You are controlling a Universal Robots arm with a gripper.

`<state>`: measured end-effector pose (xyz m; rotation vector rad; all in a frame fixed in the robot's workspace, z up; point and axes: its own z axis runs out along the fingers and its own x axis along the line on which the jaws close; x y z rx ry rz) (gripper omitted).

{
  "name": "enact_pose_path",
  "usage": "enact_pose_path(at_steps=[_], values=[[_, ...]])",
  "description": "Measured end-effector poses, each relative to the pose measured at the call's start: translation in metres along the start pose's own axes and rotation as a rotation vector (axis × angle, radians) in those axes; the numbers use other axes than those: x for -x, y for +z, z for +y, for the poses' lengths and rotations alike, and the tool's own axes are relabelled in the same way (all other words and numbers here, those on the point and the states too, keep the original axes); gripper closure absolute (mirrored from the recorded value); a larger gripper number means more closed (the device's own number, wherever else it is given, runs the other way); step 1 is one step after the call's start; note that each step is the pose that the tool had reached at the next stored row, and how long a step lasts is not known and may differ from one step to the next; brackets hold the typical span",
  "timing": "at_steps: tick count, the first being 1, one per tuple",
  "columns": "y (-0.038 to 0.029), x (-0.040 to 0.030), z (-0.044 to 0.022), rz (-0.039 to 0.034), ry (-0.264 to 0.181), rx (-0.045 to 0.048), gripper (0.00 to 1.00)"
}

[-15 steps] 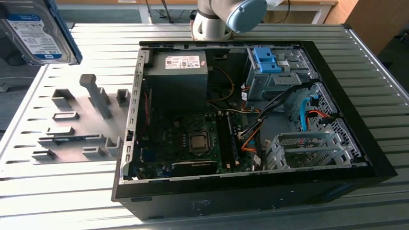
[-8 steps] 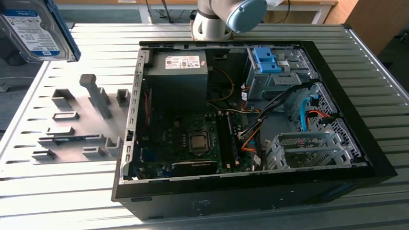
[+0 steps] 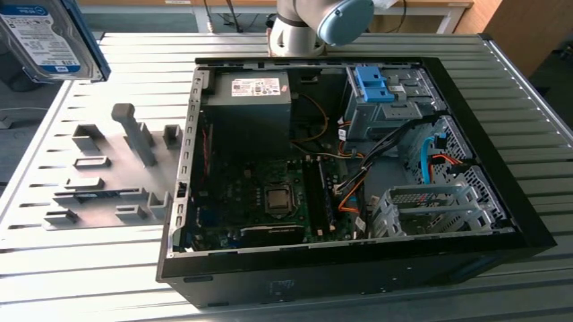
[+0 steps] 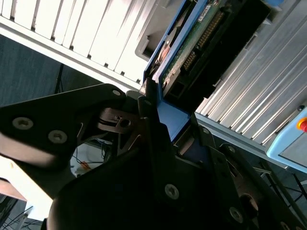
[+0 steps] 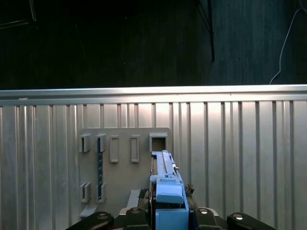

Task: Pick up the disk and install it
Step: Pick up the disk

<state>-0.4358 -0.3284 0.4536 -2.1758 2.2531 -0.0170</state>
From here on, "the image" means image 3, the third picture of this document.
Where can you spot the hard disk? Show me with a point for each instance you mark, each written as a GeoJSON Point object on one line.
{"type": "Point", "coordinates": [50, 37]}

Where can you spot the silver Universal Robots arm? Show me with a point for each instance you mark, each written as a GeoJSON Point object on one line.
{"type": "Point", "coordinates": [292, 37]}

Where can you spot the grey disk bay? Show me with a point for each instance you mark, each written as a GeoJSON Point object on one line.
{"type": "Point", "coordinates": [429, 209]}

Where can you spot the silver CPU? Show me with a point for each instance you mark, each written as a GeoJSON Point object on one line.
{"type": "Point", "coordinates": [278, 198]}

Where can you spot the black RAM slot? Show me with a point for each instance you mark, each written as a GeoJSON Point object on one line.
{"type": "Point", "coordinates": [326, 201]}
{"type": "Point", "coordinates": [312, 194]}

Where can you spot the CPU socket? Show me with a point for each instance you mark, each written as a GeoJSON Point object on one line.
{"type": "Point", "coordinates": [265, 211]}

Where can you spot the green motherboard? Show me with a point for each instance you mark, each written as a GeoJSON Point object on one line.
{"type": "Point", "coordinates": [233, 201]}

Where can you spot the black graphics card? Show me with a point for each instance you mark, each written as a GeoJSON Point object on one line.
{"type": "Point", "coordinates": [273, 233]}

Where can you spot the grey optical drive cage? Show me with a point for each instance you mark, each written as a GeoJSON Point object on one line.
{"type": "Point", "coordinates": [395, 117]}

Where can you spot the blue drive cage latch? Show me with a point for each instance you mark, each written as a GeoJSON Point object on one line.
{"type": "Point", "coordinates": [373, 87]}

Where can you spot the grey parts rack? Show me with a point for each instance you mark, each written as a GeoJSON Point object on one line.
{"type": "Point", "coordinates": [130, 174]}

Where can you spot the black open PC case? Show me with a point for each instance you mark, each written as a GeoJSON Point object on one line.
{"type": "Point", "coordinates": [313, 278]}

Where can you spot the dark RAM stick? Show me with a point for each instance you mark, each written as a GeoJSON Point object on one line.
{"type": "Point", "coordinates": [97, 195]}

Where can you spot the white framed desk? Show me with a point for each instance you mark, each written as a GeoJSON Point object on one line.
{"type": "Point", "coordinates": [134, 10]}

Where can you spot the white floor power strip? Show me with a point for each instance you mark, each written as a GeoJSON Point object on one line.
{"type": "Point", "coordinates": [6, 122]}

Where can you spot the black mesh wastebasket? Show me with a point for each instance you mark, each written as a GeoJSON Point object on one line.
{"type": "Point", "coordinates": [14, 84]}

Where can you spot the wooden cabinet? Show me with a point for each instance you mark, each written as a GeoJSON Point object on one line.
{"type": "Point", "coordinates": [528, 27]}

